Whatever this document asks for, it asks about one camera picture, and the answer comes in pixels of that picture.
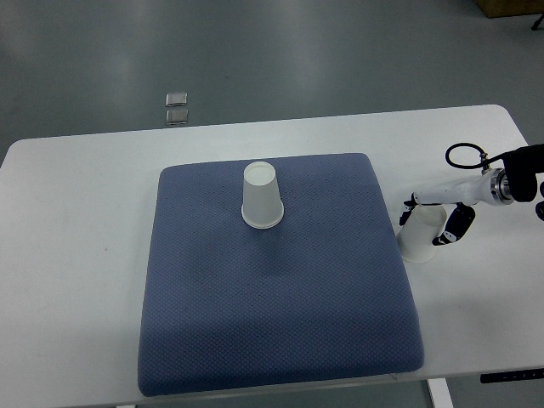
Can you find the white paper cup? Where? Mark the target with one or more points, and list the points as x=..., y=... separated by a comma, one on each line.
x=415, y=237
x=262, y=207

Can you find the white paper cup on cushion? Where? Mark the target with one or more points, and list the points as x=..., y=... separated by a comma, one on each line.
x=262, y=207

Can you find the black table control panel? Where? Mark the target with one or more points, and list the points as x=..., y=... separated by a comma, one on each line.
x=512, y=376

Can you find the white table leg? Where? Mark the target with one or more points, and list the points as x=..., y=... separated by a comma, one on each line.
x=439, y=393

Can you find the upper metal floor plate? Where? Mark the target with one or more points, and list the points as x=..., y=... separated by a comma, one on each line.
x=176, y=99

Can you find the blue fabric cushion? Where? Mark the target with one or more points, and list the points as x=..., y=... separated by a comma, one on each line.
x=322, y=295

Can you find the lower metal floor plate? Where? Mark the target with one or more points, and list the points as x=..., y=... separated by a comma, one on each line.
x=175, y=117

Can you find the brown cardboard box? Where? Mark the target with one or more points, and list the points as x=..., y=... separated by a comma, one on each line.
x=510, y=8

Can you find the metal floor plate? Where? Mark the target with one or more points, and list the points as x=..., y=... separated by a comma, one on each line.
x=176, y=99
x=175, y=117

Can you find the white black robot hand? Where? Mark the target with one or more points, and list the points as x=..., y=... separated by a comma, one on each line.
x=492, y=188

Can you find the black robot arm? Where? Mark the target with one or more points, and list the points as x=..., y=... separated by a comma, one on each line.
x=521, y=167

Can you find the black tripod leg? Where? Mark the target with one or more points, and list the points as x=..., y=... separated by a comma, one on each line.
x=537, y=23

